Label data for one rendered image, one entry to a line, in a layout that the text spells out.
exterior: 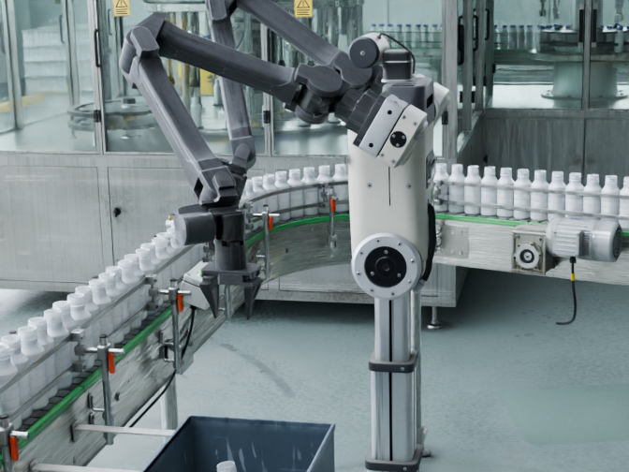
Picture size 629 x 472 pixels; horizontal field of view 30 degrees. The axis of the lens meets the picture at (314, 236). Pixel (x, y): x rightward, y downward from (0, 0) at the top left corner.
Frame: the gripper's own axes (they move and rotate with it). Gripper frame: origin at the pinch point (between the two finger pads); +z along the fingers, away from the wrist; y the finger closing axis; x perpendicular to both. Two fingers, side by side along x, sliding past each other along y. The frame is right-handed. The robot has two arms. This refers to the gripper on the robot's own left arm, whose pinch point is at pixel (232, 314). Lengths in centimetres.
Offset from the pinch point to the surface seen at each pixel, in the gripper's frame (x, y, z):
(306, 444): 16.1, 10.3, 31.9
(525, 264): 173, 49, 30
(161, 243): 79, -42, 6
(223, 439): 16.2, -7.5, 32.2
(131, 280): 55, -41, 9
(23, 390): -3.6, -41.7, 16.6
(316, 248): 185, -23, 31
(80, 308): 26, -42, 8
